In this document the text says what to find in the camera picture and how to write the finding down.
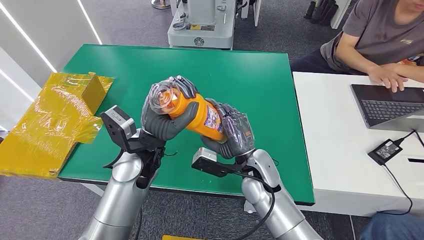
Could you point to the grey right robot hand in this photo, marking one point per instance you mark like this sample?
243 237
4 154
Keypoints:
238 132

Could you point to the yellow taped cardboard box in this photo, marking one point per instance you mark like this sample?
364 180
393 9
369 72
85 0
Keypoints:
30 139

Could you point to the person's leg in blue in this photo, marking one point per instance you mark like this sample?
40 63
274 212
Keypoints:
394 228

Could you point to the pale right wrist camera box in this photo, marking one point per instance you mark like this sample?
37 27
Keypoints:
207 155

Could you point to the grey laptop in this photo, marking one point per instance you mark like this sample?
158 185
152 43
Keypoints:
387 109

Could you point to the orange bottle with clear cap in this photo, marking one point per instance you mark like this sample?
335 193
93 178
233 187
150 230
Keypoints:
198 121

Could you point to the black power adapter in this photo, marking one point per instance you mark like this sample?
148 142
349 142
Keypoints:
384 151

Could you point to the grey machine base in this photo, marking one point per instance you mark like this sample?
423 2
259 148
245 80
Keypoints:
212 36

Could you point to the person's right hand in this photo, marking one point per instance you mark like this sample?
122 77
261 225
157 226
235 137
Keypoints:
387 78

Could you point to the chrome stand base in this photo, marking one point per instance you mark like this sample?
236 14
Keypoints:
160 4

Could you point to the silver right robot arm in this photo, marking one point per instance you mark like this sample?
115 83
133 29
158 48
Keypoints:
285 222

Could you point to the yellow flat object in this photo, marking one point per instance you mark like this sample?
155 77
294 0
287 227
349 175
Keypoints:
180 238

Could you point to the white furniture panel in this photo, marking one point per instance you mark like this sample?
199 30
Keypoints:
339 13

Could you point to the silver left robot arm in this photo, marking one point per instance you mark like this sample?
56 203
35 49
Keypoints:
122 198

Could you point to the person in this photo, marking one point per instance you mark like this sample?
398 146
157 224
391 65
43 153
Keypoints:
374 30

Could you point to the black shoes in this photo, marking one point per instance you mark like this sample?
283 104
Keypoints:
321 11

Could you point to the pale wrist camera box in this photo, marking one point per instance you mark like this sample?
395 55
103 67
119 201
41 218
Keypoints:
117 124
207 155

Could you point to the white table foot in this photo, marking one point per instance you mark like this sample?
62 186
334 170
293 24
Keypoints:
250 207

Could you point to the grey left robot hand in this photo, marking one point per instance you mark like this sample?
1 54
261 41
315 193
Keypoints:
162 127

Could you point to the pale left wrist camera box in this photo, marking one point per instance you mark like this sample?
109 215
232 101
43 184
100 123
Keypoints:
117 124

